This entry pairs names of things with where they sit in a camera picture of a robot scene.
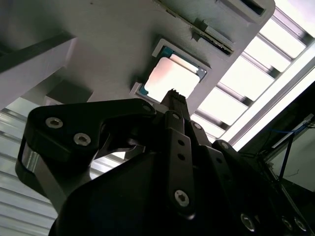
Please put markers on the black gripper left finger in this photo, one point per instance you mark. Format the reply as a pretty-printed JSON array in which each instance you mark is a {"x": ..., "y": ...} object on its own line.
[{"x": 73, "y": 123}]

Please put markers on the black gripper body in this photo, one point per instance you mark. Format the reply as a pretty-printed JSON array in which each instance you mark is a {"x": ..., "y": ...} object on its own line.
[{"x": 118, "y": 201}]

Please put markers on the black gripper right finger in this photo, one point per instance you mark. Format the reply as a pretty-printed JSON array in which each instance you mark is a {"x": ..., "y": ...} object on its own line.
[{"x": 229, "y": 167}]

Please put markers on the silver CPU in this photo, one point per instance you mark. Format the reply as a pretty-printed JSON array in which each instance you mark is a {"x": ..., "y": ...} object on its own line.
[{"x": 169, "y": 76}]

